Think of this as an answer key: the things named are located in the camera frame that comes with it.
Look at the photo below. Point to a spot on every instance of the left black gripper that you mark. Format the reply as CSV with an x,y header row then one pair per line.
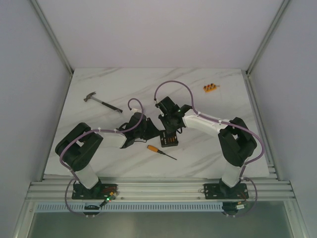
x,y
149,127

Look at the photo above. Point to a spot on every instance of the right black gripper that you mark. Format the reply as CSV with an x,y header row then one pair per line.
x,y
162,118

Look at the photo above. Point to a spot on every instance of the black fuse box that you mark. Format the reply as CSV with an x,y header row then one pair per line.
x,y
168,139

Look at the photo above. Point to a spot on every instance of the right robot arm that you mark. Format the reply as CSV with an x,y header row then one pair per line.
x,y
236,143

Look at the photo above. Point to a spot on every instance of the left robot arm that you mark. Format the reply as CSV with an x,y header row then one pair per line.
x,y
78,147

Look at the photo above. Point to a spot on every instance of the orange terminal block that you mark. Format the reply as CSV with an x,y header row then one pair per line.
x,y
210,87

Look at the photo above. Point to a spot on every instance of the orange handled screwdriver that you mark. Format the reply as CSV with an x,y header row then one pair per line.
x,y
156,150

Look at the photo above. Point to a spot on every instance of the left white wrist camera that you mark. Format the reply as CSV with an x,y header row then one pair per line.
x,y
135,110

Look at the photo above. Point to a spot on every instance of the hammer with black handle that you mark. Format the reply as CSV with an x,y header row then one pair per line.
x,y
91,96

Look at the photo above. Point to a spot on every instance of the slotted cable duct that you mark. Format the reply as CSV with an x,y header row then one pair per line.
x,y
147,207

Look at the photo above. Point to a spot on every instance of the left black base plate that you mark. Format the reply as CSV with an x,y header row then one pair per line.
x,y
98,192

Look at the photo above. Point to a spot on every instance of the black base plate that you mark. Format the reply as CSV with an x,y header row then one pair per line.
x,y
217,191
98,192

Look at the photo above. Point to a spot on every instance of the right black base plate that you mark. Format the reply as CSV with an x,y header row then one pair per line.
x,y
217,191

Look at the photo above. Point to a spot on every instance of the aluminium mounting rail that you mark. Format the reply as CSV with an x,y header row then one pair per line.
x,y
52,188

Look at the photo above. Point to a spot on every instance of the right aluminium frame post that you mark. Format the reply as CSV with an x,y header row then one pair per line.
x,y
268,35

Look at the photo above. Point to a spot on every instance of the aluminium frame post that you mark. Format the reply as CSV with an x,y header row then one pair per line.
x,y
60,52
268,35

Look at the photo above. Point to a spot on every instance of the left aluminium frame post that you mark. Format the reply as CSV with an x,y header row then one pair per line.
x,y
60,52

